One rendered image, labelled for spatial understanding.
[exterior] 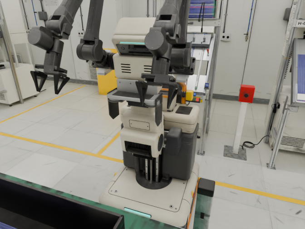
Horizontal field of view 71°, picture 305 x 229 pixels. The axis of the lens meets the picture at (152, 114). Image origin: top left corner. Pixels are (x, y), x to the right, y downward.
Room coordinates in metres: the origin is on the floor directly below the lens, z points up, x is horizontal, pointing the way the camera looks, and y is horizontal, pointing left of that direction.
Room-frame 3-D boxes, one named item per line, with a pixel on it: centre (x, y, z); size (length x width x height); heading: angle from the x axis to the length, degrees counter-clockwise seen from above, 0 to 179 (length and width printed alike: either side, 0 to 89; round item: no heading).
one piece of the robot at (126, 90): (1.03, 0.08, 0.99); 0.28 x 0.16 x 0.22; 71
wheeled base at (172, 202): (1.30, -0.01, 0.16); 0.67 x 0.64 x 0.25; 161
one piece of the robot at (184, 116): (1.39, -0.04, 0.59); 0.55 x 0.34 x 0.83; 71
